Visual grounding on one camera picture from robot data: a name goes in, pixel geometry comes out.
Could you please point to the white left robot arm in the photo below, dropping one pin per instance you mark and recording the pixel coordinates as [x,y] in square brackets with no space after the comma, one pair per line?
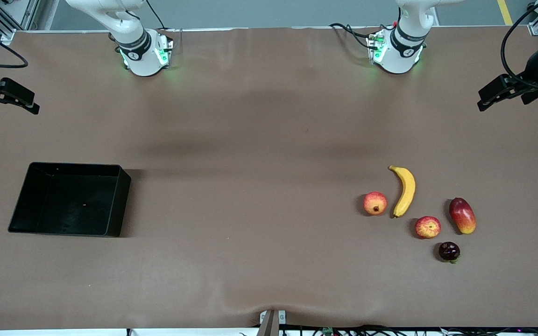
[397,60]

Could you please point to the dark purple mangosteen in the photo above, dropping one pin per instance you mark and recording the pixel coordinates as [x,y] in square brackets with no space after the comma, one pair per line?
[449,251]

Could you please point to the black plastic box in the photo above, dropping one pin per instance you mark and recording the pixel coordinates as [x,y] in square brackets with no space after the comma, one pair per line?
[73,200]

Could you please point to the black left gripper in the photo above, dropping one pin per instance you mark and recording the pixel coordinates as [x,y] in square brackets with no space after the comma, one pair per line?
[527,82]

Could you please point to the red yellow mango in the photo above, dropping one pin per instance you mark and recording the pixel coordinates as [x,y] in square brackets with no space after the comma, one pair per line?
[463,215]

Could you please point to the grey metal camera bracket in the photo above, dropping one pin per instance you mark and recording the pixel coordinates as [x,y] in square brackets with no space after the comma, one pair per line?
[271,324]

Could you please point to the brown table mat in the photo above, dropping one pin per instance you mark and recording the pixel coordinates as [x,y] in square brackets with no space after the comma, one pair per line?
[250,256]

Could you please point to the yellow banana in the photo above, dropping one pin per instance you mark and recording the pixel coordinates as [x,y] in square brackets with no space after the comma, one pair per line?
[408,186]

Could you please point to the red yellow apple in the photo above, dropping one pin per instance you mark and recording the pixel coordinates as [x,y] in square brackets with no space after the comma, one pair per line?
[428,227]

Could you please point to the red pomegranate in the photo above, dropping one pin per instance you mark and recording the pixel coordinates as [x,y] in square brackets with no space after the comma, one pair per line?
[375,203]

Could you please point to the small green circuit board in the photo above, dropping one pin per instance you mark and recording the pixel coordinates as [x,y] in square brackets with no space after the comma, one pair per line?
[328,331]

